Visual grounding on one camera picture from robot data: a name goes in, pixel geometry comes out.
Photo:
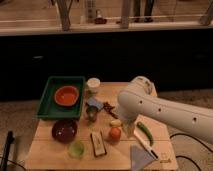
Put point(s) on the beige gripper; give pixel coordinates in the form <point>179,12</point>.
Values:
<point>128,128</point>

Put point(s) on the red orange apple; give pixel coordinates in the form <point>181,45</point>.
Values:
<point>115,134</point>

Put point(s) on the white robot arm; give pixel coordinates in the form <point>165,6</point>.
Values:
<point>136,98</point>

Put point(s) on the metal cup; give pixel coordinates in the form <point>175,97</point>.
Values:
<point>92,113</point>

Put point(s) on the white paper cup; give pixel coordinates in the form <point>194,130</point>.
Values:
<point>93,85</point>

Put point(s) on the small green cup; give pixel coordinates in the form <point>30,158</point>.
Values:
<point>76,149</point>

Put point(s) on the green chili pepper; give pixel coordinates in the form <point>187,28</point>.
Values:
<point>144,129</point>

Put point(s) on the yellow banana piece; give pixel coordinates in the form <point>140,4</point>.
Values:
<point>115,123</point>

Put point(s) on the dark grape bunch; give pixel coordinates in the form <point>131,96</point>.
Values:
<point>109,109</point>

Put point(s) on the grey folded napkin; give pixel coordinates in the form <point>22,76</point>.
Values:
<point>140,158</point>

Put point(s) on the blue cloth piece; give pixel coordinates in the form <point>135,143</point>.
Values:
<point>94,102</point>

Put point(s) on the small wooden block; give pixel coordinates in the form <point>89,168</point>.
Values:
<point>164,158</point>

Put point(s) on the dark red bowl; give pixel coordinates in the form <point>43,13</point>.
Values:
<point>64,131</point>

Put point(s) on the orange bowl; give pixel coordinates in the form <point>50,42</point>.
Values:
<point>66,95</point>

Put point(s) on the green plastic tray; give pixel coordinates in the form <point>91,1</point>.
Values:
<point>49,110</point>

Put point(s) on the black stand pole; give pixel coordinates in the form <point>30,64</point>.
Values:
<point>6,151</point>

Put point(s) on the white handled knife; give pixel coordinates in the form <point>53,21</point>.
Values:
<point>147,147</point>

